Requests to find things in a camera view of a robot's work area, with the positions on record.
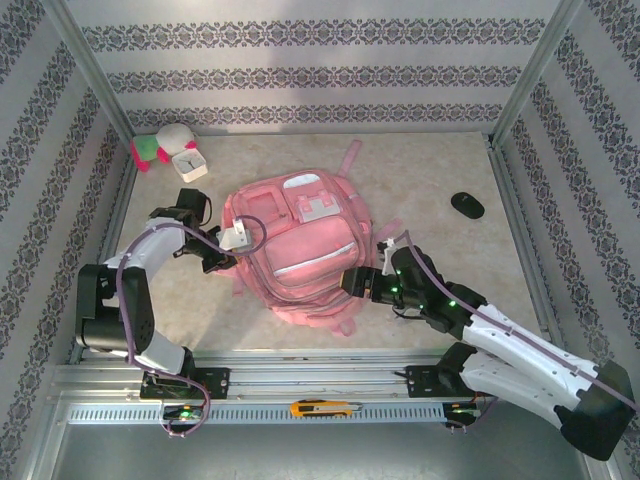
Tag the yellow black utility knife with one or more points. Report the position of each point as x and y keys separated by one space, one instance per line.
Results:
x=315 y=409

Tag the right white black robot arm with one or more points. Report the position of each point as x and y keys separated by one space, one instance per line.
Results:
x=525 y=350

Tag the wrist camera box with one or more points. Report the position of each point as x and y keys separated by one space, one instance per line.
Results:
x=235 y=237
x=387 y=255

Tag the pink backpack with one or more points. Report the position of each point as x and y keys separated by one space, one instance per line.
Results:
x=310 y=250

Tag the black computer mouse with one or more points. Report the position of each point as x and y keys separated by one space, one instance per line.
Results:
x=467 y=206

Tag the white pink green plush toy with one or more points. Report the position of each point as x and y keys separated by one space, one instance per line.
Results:
x=170 y=137

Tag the aluminium mounting rail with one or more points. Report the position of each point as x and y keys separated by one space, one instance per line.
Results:
x=320 y=380

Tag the white square alarm clock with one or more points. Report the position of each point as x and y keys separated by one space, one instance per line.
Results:
x=190 y=167

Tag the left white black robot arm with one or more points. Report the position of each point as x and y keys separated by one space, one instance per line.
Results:
x=135 y=300

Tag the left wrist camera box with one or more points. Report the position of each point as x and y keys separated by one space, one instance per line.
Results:
x=235 y=237

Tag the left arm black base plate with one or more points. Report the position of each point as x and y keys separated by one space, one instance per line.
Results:
x=217 y=382

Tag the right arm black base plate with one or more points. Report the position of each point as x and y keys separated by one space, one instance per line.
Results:
x=420 y=381

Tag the small lit circuit board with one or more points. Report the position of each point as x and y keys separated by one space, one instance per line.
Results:
x=462 y=410
x=185 y=414

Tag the aluminium side rail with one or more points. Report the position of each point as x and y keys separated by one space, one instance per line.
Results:
x=510 y=200
x=120 y=200

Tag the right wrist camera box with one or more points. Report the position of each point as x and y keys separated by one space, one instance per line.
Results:
x=387 y=255

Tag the aluminium frame post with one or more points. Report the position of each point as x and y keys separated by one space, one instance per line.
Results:
x=537 y=70
x=90 y=75

